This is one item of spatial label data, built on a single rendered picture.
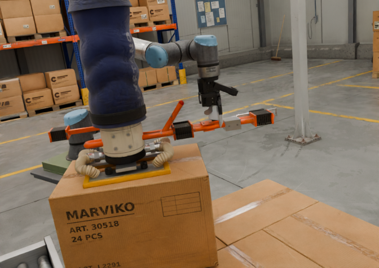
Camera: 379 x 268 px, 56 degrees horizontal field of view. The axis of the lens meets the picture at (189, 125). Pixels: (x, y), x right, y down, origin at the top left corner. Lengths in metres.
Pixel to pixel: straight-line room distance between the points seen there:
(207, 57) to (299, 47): 2.94
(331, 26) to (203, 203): 11.06
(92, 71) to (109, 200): 0.48
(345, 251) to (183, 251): 0.67
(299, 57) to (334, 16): 7.84
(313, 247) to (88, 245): 0.92
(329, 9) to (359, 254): 10.92
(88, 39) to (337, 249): 1.29
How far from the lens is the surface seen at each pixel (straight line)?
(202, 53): 1.46
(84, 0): 1.36
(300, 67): 4.36
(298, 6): 4.31
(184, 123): 1.54
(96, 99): 1.40
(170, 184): 1.36
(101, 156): 1.52
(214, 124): 1.51
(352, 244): 1.73
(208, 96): 1.48
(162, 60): 1.44
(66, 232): 1.49
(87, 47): 1.37
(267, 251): 1.65
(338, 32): 12.09
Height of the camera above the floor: 1.50
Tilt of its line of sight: 15 degrees down
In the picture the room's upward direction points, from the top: 7 degrees counter-clockwise
